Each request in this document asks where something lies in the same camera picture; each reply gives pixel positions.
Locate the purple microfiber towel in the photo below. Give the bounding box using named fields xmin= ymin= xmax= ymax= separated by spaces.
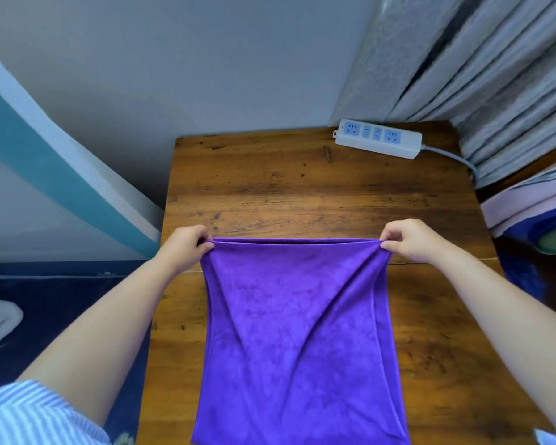
xmin=191 ymin=237 xmax=411 ymax=445

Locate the striped blue shirt sleeve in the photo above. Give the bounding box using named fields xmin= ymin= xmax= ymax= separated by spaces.
xmin=0 ymin=380 xmax=113 ymax=445

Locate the grey power cable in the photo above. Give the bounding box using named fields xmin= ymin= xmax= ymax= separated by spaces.
xmin=419 ymin=144 xmax=479 ymax=181

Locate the person's right forearm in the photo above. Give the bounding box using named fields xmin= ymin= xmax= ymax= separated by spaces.
xmin=428 ymin=248 xmax=556 ymax=429

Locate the person's right hand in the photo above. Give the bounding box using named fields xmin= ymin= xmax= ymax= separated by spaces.
xmin=379 ymin=219 xmax=451 ymax=265

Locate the stack of folded cloths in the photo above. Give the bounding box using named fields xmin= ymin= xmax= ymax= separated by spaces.
xmin=479 ymin=153 xmax=556 ymax=255

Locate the grey curtain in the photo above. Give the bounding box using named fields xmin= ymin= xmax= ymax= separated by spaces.
xmin=329 ymin=0 xmax=556 ymax=189

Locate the person's left hand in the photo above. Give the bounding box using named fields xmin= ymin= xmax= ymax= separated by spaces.
xmin=156 ymin=224 xmax=215 ymax=276

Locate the white power strip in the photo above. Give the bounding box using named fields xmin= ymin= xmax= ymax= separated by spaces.
xmin=332 ymin=118 xmax=423 ymax=160

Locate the dark blue bedsheet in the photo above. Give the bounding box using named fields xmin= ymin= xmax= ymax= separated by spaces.
xmin=0 ymin=260 xmax=151 ymax=445

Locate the person's left forearm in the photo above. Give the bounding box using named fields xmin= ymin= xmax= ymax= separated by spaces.
xmin=16 ymin=257 xmax=186 ymax=429

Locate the wooden table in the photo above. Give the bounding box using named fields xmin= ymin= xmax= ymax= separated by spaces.
xmin=135 ymin=120 xmax=554 ymax=445

